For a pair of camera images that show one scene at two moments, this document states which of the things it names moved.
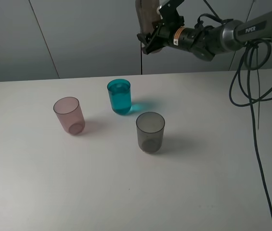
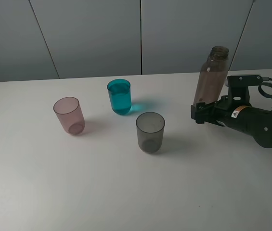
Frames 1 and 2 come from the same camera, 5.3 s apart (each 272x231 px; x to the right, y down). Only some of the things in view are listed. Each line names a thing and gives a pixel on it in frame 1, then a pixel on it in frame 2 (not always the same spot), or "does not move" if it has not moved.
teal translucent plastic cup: x=120 y=94 does not move
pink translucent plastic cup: x=70 y=114 does not move
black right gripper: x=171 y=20 → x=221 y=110
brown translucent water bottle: x=147 y=13 → x=213 y=76
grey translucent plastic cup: x=150 y=127 does not move
